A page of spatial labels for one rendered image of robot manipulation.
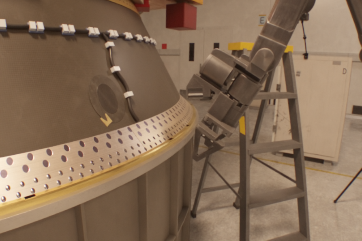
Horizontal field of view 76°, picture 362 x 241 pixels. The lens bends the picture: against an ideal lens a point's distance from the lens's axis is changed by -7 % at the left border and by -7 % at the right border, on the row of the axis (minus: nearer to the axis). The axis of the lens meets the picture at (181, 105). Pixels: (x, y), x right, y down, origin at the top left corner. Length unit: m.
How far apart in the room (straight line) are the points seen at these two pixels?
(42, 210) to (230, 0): 8.15
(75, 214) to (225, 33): 7.86
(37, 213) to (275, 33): 0.54
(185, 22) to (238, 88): 1.02
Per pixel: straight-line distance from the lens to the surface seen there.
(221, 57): 0.52
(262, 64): 0.48
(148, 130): 0.72
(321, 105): 3.74
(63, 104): 0.60
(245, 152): 1.48
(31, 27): 0.65
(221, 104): 0.52
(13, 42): 0.64
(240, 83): 0.51
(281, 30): 0.50
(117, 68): 0.72
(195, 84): 0.54
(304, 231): 1.92
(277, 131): 3.87
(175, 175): 0.87
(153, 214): 0.83
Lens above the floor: 1.42
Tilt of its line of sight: 11 degrees down
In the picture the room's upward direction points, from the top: 1 degrees clockwise
